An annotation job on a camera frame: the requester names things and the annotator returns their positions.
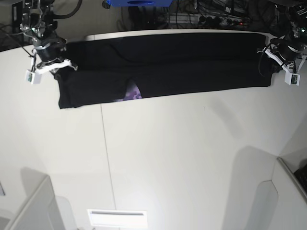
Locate blue box at top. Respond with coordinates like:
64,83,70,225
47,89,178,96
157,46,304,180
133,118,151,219
107,0,172,7

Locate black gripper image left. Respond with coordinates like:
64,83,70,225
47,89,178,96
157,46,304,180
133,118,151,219
31,36,78,81

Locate black T-shirt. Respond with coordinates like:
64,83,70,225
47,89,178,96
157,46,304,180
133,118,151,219
58,33,272,109

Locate white partition lower right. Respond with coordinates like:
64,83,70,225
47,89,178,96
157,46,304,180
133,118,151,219
247,158,307,230

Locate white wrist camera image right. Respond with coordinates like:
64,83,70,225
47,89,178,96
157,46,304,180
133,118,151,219
264,48,306,86

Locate black keyboard at right edge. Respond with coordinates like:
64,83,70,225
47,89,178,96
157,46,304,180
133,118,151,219
294,166,307,192

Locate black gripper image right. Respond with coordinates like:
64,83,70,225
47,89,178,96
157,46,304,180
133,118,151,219
258,38,306,74

